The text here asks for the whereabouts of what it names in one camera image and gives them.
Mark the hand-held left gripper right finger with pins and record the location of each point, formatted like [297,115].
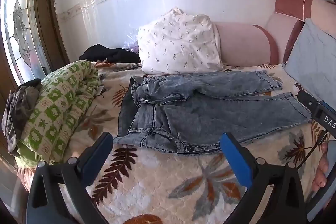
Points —
[236,161]

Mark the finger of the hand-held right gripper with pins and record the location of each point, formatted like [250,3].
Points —
[305,99]
[325,106]

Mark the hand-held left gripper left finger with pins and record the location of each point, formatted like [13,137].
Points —
[97,153]

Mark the grey-blue denim pants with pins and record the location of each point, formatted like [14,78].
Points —
[183,113]

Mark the person's right hand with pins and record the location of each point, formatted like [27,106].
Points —
[322,166]

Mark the light blue pillow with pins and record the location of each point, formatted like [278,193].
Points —
[312,56]

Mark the green patterned quilt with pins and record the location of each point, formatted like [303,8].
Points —
[60,108]

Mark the leaf-printed fleece blanket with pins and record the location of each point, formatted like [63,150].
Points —
[157,182]

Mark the dark camouflage cloth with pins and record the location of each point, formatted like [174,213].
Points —
[18,111]

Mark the pink padded headboard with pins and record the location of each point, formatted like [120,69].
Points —
[288,7]

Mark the black cloth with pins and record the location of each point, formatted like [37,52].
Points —
[110,53]

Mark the purple plastic bag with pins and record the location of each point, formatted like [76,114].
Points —
[131,43]

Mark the white leaf-sprig pillow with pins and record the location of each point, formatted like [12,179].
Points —
[178,43]

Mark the stained glass window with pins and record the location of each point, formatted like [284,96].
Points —
[21,24]

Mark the brown wooden window frame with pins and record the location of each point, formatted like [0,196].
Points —
[50,3]

